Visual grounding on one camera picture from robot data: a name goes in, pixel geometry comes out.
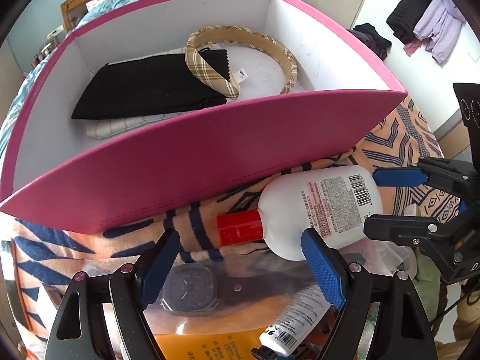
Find orange tube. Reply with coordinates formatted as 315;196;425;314
155;328;264;360

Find white tube black cap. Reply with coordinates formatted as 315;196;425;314
250;284;330;359

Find lilac hoodie hanging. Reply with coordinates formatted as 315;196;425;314
403;0;465;65

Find pink cardboard box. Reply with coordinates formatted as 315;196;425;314
1;0;407;234

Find plaid beige headband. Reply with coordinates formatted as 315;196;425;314
185;25;298;101

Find black jacket hanging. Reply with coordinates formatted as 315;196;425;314
386;0;432;45

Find white bottle red cap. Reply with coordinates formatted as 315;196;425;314
216;165;383;261

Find black velvet pouch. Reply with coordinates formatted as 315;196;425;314
72;53;227;120

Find black cloth swatch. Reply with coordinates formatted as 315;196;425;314
199;47;230;81

